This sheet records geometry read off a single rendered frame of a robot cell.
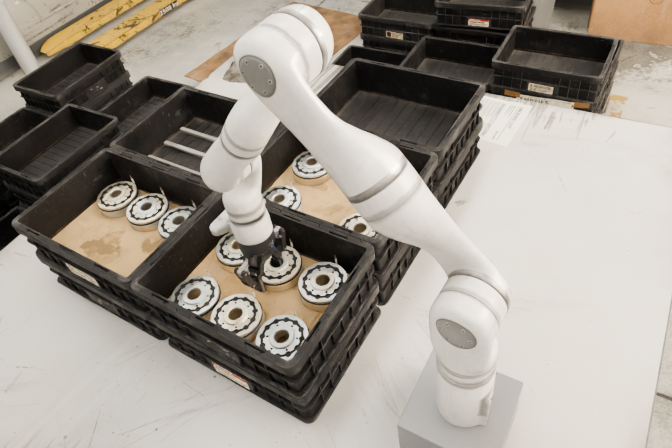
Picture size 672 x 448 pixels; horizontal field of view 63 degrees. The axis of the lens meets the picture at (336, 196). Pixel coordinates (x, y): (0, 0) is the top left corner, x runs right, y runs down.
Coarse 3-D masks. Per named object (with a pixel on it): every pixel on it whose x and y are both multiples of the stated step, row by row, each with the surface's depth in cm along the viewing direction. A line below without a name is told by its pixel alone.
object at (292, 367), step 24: (288, 216) 116; (360, 240) 109; (360, 264) 104; (144, 288) 107; (168, 312) 105; (192, 312) 101; (336, 312) 99; (216, 336) 99; (312, 336) 94; (264, 360) 93
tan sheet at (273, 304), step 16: (208, 256) 124; (304, 256) 121; (192, 272) 121; (224, 272) 120; (224, 288) 117; (240, 288) 116; (272, 304) 112; (288, 304) 112; (304, 304) 111; (304, 320) 109
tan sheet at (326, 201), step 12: (288, 168) 143; (276, 180) 140; (288, 180) 139; (300, 192) 135; (312, 192) 135; (324, 192) 134; (336, 192) 134; (312, 204) 132; (324, 204) 131; (336, 204) 131; (348, 204) 130; (324, 216) 128; (336, 216) 128
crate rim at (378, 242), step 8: (280, 136) 136; (272, 144) 134; (400, 144) 128; (264, 152) 132; (416, 152) 126; (424, 152) 125; (432, 152) 125; (432, 160) 123; (424, 168) 121; (432, 168) 122; (424, 176) 119; (280, 208) 118; (288, 208) 118; (304, 216) 115; (312, 216) 115; (320, 224) 113; (328, 224) 113; (336, 224) 112; (344, 232) 111; (352, 232) 110; (368, 240) 108; (376, 240) 108; (384, 240) 109; (376, 248) 109
